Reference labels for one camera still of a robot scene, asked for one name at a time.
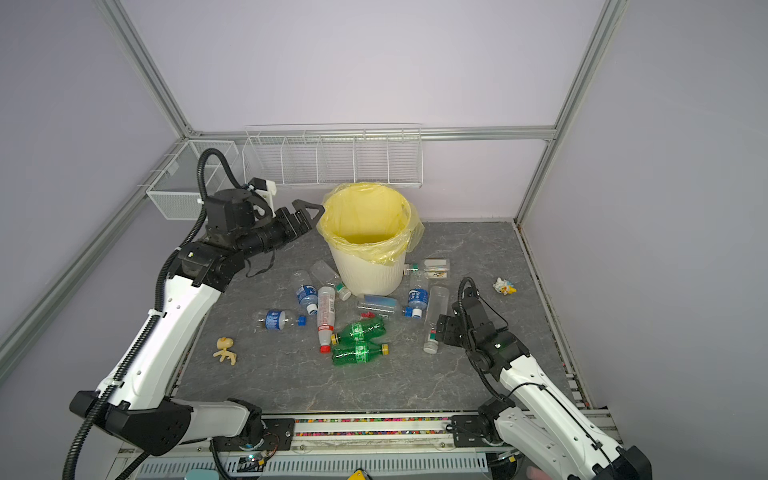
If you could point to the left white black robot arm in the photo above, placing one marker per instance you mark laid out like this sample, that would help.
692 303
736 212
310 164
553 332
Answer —
133 402

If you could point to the clear bottle green collar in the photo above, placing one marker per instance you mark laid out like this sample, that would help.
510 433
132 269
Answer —
326 275

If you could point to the long white wire basket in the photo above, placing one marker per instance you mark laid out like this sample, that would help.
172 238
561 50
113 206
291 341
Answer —
331 154

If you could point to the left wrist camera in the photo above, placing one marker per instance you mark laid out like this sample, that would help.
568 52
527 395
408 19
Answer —
267 189

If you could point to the white mesh box basket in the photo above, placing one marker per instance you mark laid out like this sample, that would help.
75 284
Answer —
175 191

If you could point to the blue label water bottle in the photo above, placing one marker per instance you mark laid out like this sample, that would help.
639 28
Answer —
418 296

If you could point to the lower green soda bottle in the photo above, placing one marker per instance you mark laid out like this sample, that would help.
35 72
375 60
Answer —
361 352

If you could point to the upper green soda bottle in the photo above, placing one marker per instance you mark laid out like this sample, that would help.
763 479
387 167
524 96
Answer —
362 330

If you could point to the small clear plastic box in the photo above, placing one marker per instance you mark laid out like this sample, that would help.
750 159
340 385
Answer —
436 268

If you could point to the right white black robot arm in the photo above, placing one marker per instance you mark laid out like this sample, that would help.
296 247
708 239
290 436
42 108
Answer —
527 411

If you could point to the small yellow white toy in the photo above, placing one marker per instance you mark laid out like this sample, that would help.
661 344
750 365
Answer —
504 287

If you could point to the clear bottle blue tint red cap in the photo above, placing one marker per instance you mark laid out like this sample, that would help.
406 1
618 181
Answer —
383 306

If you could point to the clear bottle blue label white cap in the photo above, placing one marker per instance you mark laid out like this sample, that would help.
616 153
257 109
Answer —
305 291

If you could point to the cream plastic waste bin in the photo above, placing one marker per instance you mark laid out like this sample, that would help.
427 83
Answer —
362 277

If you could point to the yellow plastic bin liner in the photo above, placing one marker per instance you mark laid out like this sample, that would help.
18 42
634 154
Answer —
370 221

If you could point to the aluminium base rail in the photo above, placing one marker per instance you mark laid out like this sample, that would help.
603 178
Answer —
366 435

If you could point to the white bottle red cap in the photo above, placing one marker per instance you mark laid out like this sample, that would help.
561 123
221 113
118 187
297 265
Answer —
326 317

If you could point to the beige toy figure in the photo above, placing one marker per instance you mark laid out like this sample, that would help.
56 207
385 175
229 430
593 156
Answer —
224 351

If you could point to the green soda bottle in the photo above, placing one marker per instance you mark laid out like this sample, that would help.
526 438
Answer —
362 330
361 352

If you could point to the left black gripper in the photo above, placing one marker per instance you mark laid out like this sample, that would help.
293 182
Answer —
297 228

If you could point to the tall clear bottle green cap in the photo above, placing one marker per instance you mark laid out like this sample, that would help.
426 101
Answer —
437 305

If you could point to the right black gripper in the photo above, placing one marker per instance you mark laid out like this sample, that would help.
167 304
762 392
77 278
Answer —
447 326

